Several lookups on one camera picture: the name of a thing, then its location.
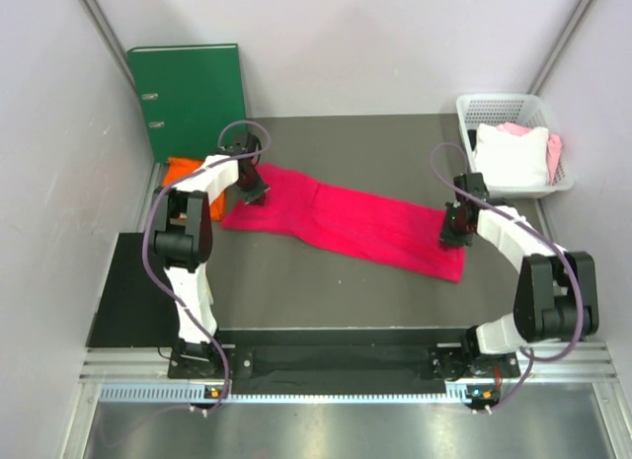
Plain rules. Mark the white t shirt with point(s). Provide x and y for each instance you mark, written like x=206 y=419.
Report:
x=509 y=161

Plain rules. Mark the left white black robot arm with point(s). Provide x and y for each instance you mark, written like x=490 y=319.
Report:
x=177 y=246

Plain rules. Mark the black mat left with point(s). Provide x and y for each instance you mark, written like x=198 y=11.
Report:
x=133 y=310

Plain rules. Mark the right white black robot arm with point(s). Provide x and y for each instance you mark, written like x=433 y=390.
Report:
x=556 y=294

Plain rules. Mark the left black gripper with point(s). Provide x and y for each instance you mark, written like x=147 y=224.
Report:
x=258 y=194

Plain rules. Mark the green ring binder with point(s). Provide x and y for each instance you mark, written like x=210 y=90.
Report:
x=188 y=94

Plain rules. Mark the light pink t shirt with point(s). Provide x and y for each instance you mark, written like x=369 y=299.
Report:
x=554 y=143

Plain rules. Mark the orange t shirt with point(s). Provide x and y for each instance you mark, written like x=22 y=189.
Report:
x=178 y=167

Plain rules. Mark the magenta t shirt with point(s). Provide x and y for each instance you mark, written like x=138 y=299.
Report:
x=356 y=224

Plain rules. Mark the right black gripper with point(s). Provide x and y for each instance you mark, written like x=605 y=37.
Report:
x=447 y=240

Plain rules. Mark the aluminium frame rail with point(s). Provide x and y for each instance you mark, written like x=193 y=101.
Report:
x=124 y=375

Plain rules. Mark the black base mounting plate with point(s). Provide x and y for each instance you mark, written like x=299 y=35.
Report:
x=338 y=362

